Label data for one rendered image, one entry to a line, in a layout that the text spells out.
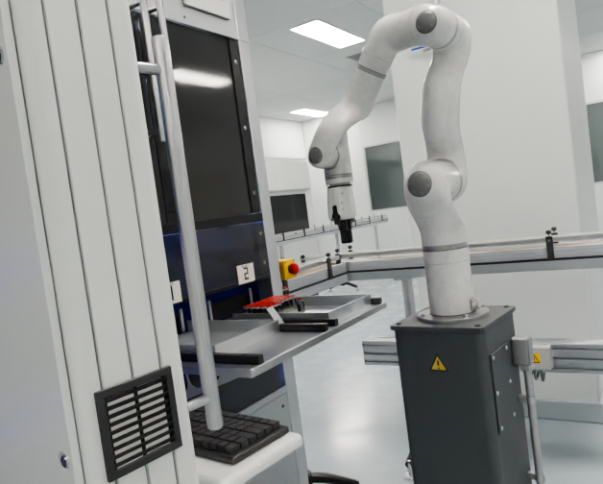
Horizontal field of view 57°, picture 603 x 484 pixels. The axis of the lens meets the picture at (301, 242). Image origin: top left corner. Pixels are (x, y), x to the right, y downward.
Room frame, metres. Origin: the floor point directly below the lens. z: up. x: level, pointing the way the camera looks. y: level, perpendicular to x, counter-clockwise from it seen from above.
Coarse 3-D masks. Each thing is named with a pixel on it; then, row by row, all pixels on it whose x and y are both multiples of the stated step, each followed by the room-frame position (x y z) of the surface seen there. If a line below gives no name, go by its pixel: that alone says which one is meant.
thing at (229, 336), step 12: (216, 324) 1.62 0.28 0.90; (228, 324) 1.59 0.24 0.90; (240, 324) 1.57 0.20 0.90; (252, 324) 1.54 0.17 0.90; (264, 324) 1.52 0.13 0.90; (276, 324) 1.49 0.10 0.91; (180, 336) 1.61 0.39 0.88; (192, 336) 1.59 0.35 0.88; (216, 336) 1.54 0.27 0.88; (228, 336) 1.52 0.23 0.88; (240, 336) 1.36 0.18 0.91; (252, 336) 1.40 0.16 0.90; (264, 336) 1.44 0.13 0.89; (180, 348) 1.34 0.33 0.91; (192, 348) 1.32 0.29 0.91; (216, 348) 1.28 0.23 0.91; (228, 348) 1.32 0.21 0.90; (240, 348) 1.35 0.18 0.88
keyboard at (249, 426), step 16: (192, 416) 1.07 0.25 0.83; (224, 416) 1.05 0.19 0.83; (240, 416) 1.03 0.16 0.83; (192, 432) 0.99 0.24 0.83; (208, 432) 0.97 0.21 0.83; (224, 432) 0.96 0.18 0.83; (240, 432) 0.95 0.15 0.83; (256, 432) 0.94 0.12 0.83; (272, 432) 0.96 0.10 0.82; (208, 448) 0.93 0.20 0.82; (224, 448) 0.91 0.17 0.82; (240, 448) 0.91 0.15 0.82; (256, 448) 0.92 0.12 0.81
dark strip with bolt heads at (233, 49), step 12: (240, 72) 1.92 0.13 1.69; (240, 84) 1.92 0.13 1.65; (240, 96) 1.91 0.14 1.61; (240, 108) 1.90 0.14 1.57; (240, 120) 1.89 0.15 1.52; (252, 156) 1.92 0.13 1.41; (252, 168) 1.92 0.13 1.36; (252, 180) 1.91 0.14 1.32; (252, 192) 1.90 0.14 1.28; (252, 204) 1.89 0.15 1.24; (264, 264) 1.91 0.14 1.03
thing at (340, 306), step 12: (312, 300) 1.84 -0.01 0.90; (324, 300) 1.81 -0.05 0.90; (336, 300) 1.78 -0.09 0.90; (348, 300) 1.76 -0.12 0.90; (360, 300) 1.66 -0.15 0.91; (288, 312) 1.77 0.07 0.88; (300, 312) 1.56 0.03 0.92; (312, 312) 1.53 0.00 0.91; (324, 312) 1.51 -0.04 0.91; (336, 312) 1.54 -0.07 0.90; (348, 312) 1.59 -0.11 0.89
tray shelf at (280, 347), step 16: (384, 304) 1.74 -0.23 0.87; (352, 320) 1.55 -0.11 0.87; (272, 336) 1.46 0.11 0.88; (288, 336) 1.43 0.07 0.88; (304, 336) 1.41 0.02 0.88; (320, 336) 1.40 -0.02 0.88; (240, 352) 1.32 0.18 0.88; (256, 352) 1.30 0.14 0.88; (272, 352) 1.28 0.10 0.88; (288, 352) 1.28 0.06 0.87; (192, 368) 1.26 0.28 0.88; (224, 368) 1.20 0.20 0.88; (240, 368) 1.18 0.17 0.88; (256, 368) 1.18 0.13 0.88
